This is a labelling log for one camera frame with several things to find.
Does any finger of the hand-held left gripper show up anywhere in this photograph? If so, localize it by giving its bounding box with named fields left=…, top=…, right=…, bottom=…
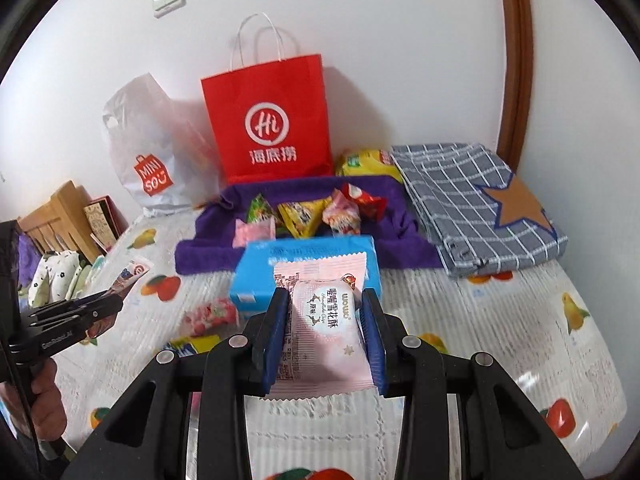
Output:
left=30, top=297, right=124, bottom=336
left=29, top=291, right=121, bottom=322

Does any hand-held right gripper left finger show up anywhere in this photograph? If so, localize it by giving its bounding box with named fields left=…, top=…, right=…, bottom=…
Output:
left=62, top=289, right=292, bottom=480

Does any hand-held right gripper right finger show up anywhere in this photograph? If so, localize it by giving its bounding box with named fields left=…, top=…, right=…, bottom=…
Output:
left=360, top=287, right=586, bottom=480

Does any pale pink nougat packet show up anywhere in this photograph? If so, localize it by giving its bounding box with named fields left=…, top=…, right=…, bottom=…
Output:
left=260, top=252, right=386, bottom=401

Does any plain pink snack packet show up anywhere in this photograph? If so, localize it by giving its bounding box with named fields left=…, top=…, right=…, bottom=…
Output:
left=234, top=219, right=276, bottom=248

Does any pink red-print snack packet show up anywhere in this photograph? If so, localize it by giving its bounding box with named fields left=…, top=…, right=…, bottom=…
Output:
left=322, top=195, right=362, bottom=236

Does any person's left forearm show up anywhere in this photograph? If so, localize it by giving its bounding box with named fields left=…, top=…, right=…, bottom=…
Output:
left=0, top=382, right=68, bottom=480

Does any person's left hand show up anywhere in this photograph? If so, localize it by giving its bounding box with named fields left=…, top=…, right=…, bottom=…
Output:
left=29, top=357, right=61, bottom=411

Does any floral white cloth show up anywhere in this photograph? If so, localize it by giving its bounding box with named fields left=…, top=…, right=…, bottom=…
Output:
left=27, top=252, right=83, bottom=308

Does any red white snack packet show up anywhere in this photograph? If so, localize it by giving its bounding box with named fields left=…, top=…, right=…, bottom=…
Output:
left=87, top=257, right=152, bottom=346

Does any blue tissue pack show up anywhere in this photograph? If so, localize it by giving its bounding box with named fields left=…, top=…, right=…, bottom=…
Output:
left=229, top=235, right=383, bottom=316

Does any pink strawberry snack packet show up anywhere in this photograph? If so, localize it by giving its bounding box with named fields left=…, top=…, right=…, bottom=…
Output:
left=181, top=297, right=240, bottom=338

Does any yellow blue snack packet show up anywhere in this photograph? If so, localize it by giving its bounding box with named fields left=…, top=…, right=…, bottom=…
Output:
left=165, top=335, right=236, bottom=358

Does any red-edged gift box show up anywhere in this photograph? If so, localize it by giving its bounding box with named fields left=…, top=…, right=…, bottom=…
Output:
left=82, top=196, right=128, bottom=253

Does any purple towel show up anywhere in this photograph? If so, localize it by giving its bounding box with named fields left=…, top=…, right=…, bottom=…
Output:
left=175, top=175, right=443, bottom=276

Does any green triangular snack packet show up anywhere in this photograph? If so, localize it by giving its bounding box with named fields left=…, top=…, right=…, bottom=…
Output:
left=248, top=195, right=273, bottom=226

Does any grey plaid star cloth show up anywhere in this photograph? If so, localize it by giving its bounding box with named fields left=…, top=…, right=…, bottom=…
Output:
left=390, top=142, right=568, bottom=278

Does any large yellow snack bag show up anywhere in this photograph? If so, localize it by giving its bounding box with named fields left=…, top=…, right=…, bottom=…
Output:
left=336, top=149, right=403, bottom=183

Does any white plastic shopping bag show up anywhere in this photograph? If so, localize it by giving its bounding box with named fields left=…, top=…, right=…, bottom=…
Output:
left=102, top=72, right=221, bottom=218

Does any red paper bag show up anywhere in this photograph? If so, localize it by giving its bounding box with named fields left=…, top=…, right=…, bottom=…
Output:
left=200, top=14, right=333, bottom=186

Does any brown wooden door frame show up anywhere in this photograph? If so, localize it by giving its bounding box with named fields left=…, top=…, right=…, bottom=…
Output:
left=492, top=0, right=533, bottom=173

